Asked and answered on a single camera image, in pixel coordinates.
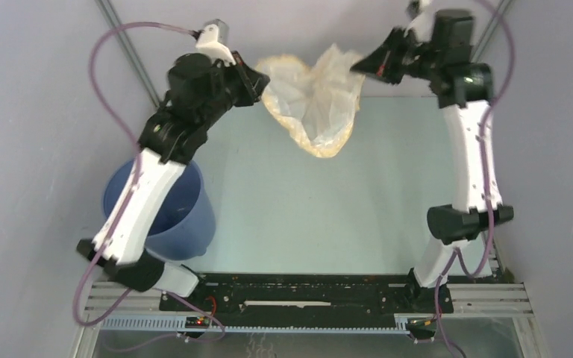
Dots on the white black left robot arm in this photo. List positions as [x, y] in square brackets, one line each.
[201, 90]

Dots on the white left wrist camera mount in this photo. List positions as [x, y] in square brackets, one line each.
[212, 42]

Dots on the translucent yellowish trash bag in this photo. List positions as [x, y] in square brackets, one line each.
[316, 104]

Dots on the blue plastic trash bin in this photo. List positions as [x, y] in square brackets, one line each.
[185, 224]

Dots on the left corner aluminium post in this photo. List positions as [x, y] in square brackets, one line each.
[113, 20]

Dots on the corner aluminium post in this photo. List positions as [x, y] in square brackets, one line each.
[497, 8]
[113, 20]

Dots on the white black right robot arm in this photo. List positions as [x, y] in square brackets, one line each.
[438, 49]

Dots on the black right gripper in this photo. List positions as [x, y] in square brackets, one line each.
[380, 63]

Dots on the right corner aluminium post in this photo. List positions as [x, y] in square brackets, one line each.
[497, 8]

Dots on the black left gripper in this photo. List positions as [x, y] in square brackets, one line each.
[252, 82]

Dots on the aluminium frame rail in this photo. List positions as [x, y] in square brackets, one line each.
[492, 300]

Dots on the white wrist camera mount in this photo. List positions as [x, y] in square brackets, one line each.
[420, 13]
[212, 42]

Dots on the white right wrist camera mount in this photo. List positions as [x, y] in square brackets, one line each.
[420, 13]

